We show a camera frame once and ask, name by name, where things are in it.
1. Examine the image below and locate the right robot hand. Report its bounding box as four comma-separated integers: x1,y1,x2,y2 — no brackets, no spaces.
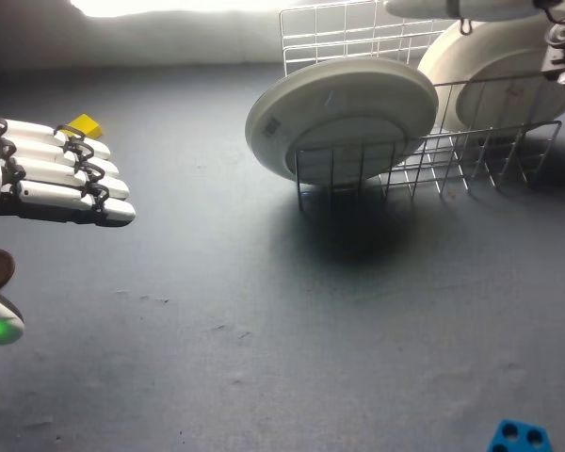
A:
384,0,547,23

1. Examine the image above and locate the blue pentagon piece with holes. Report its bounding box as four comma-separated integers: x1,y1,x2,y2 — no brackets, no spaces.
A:
487,417,555,452

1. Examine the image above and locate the yellow rectangular block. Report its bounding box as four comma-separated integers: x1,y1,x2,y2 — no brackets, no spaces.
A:
68,113,103,140

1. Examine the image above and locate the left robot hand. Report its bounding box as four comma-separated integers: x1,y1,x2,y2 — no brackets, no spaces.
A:
0,98,137,347

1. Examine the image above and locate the silver wire dish rack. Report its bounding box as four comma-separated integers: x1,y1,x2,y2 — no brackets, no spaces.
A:
278,0,562,213

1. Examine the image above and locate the grey table cloth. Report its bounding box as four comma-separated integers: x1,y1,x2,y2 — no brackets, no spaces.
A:
0,60,565,452

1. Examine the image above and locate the white round plate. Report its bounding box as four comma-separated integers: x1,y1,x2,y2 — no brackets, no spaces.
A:
416,11,565,136
244,56,440,186

